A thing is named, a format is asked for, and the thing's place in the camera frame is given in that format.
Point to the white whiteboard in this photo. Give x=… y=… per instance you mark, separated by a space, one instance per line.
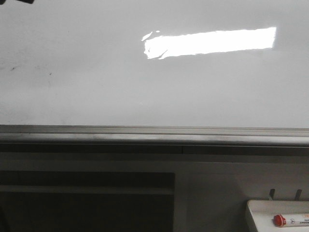
x=194 y=63

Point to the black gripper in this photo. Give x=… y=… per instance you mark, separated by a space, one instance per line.
x=27 y=1

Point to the red-capped white marker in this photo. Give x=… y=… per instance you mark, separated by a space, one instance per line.
x=291 y=220

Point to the grey aluminium whiteboard ledge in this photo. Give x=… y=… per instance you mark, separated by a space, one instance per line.
x=143 y=135

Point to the left metal tray hook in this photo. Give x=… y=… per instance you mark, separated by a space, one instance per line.
x=271 y=194

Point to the white plastic tray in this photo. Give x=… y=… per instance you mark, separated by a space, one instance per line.
x=260 y=213

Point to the metal tray hook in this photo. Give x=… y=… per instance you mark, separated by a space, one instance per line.
x=298 y=194
x=271 y=194

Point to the right metal tray hook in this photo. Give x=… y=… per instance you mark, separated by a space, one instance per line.
x=298 y=194

